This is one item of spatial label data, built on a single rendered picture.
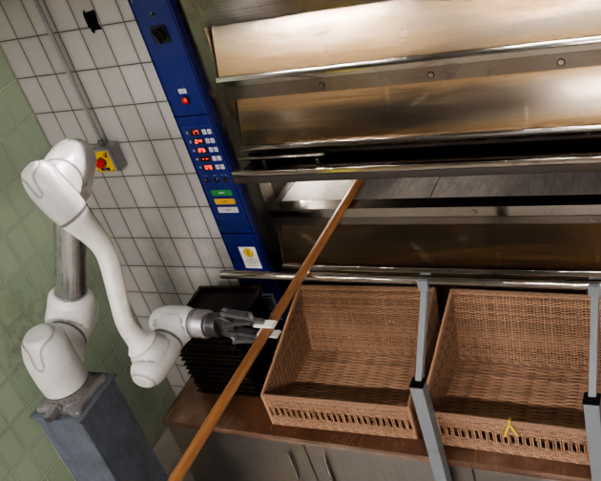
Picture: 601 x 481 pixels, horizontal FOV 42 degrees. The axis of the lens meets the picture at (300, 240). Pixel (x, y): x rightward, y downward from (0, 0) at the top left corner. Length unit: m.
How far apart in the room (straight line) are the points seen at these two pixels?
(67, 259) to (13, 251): 0.62
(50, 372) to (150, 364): 0.39
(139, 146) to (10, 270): 0.68
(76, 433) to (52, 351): 0.31
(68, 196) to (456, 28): 1.19
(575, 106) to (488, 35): 0.32
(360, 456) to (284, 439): 0.28
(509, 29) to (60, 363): 1.67
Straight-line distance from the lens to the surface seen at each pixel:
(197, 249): 3.21
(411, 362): 2.95
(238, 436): 2.98
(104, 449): 2.76
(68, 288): 2.66
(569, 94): 2.36
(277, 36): 2.54
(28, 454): 3.33
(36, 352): 2.59
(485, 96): 2.41
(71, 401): 2.68
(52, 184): 2.27
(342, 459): 2.83
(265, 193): 2.89
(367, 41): 2.41
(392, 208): 2.69
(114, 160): 3.07
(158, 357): 2.35
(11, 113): 3.20
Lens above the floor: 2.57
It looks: 32 degrees down
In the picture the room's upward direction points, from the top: 18 degrees counter-clockwise
